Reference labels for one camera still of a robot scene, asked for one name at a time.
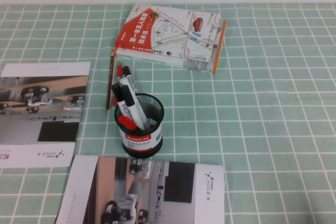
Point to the dark red pencil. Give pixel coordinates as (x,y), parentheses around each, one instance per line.
(110,82)

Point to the large AgileX brochure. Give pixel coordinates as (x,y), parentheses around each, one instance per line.
(147,192)

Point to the AgileX brochure with red print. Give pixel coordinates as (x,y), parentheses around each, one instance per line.
(39,103)

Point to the black mesh pen holder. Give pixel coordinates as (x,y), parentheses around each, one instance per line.
(141,142)

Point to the orange spine book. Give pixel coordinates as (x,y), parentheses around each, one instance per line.
(216,53)

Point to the red capped marker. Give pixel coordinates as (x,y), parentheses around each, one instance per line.
(126,122)

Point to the red map cover book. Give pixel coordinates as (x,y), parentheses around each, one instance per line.
(168,32)

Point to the red gel pen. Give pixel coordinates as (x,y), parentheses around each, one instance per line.
(119,70)

